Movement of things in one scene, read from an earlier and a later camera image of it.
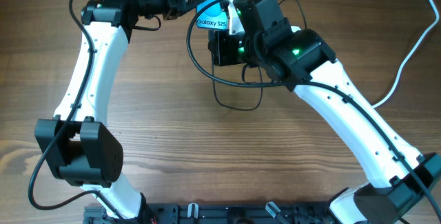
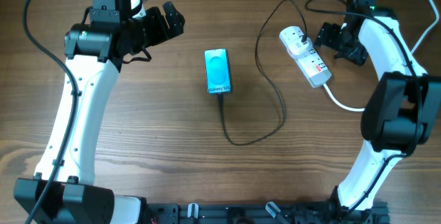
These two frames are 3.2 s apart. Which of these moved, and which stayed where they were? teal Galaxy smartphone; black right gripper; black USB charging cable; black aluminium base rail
Moved: black right gripper; black USB charging cable; teal Galaxy smartphone
Stayed: black aluminium base rail
